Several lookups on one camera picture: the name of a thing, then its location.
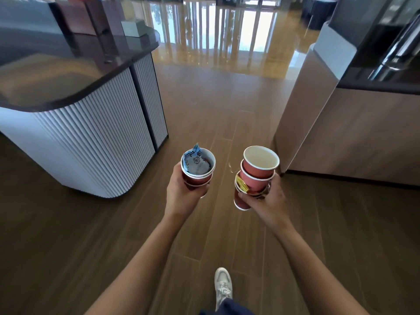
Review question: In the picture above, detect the red paper cup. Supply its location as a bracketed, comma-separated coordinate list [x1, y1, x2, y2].
[234, 172, 271, 212]
[243, 146, 280, 179]
[240, 159, 275, 194]
[183, 175, 213, 198]
[181, 148, 216, 186]

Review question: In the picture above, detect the dark blue trouser leg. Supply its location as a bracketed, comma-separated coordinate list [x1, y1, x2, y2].
[198, 298, 255, 315]

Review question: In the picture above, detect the small white box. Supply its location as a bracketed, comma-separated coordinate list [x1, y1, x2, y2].
[121, 19, 147, 38]

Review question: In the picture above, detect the person's right hand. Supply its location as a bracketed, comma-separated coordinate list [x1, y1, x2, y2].
[238, 173, 292, 228]

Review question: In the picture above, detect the person's left hand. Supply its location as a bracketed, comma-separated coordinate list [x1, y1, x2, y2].
[164, 161, 211, 221]

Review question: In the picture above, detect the chrome pipe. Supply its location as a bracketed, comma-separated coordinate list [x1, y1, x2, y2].
[367, 11, 420, 82]

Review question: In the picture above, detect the black coffee machine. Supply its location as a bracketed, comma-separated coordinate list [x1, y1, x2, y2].
[328, 0, 420, 94]

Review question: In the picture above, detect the white fluted counter dark top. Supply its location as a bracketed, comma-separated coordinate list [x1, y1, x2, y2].
[0, 0, 169, 199]

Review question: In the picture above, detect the blue white snack wrapper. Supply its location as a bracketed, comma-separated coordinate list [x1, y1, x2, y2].
[182, 143, 212, 176]

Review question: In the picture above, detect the white sneaker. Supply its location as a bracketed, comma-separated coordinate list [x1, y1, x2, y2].
[214, 268, 233, 311]

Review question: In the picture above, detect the person's right forearm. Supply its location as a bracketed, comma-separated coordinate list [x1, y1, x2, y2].
[267, 221, 371, 315]

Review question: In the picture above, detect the brown box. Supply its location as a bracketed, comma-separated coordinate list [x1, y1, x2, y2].
[54, 0, 116, 36]

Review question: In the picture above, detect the dark round table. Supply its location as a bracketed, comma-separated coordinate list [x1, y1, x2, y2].
[300, 0, 339, 30]

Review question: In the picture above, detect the light wooden cabinet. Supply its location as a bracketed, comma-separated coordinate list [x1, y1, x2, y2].
[274, 21, 420, 188]

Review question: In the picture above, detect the person's left forearm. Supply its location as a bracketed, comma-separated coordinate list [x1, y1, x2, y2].
[84, 211, 186, 315]

